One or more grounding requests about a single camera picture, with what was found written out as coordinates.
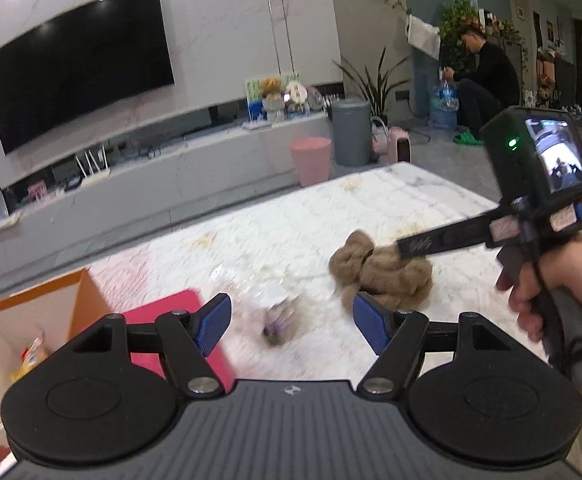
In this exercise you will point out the green slippers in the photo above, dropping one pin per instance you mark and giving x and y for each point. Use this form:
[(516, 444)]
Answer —
[(468, 137)]

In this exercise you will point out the grey trash bin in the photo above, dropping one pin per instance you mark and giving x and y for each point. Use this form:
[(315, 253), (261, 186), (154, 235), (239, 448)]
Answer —
[(352, 132)]

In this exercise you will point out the pink bin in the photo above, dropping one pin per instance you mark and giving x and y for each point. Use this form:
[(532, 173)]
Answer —
[(311, 160)]

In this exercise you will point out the leafy green plant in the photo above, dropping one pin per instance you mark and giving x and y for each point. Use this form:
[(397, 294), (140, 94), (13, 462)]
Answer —
[(458, 12)]

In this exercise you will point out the blue water jug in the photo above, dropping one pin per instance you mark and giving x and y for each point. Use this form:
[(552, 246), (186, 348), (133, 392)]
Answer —
[(443, 102)]

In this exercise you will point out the brown teddy bear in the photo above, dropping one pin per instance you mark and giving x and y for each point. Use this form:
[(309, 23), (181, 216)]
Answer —
[(271, 86)]

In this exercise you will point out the black television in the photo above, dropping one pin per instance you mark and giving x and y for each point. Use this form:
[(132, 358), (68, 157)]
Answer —
[(81, 60)]

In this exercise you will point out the person's right hand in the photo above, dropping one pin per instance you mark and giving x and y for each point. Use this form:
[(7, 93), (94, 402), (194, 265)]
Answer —
[(581, 270)]

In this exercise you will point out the gift box display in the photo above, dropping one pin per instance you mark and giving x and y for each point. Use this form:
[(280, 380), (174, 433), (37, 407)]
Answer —
[(296, 95)]

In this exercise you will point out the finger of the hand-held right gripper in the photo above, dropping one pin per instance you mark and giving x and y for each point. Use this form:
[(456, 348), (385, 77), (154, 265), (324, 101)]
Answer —
[(441, 240)]

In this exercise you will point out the white router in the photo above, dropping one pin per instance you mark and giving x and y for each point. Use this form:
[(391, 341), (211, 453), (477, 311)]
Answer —
[(93, 165)]

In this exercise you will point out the purple flower in plastic wrap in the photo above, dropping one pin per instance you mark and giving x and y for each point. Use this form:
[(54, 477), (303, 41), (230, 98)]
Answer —
[(281, 320)]

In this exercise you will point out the long-leaf potted plant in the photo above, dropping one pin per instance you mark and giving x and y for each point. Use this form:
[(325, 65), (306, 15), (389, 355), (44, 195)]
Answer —
[(376, 85)]

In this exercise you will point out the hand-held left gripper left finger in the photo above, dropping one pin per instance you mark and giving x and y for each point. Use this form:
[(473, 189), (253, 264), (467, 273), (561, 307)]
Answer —
[(211, 325)]

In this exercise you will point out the brown fuzzy cloth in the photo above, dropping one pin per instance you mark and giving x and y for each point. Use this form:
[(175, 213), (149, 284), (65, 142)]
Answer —
[(386, 272)]

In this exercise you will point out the pink heater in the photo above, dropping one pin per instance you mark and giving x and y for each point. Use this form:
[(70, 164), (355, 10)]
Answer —
[(400, 145)]

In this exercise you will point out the white woven basket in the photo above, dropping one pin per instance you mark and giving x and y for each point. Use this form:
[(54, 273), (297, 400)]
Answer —
[(380, 135)]

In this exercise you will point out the white lace tablecloth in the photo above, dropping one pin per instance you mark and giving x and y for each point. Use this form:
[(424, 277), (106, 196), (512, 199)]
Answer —
[(271, 220)]

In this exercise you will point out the orange cardboard box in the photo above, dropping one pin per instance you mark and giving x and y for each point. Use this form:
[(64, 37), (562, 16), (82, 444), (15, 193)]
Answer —
[(86, 295)]

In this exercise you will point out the white hanging bag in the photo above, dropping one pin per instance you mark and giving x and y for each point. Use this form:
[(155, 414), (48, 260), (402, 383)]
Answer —
[(423, 35)]

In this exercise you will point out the white television cabinet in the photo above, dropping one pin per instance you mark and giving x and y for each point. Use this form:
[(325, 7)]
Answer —
[(146, 190)]

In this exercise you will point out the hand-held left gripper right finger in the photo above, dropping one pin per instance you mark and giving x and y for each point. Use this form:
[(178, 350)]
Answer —
[(373, 325)]

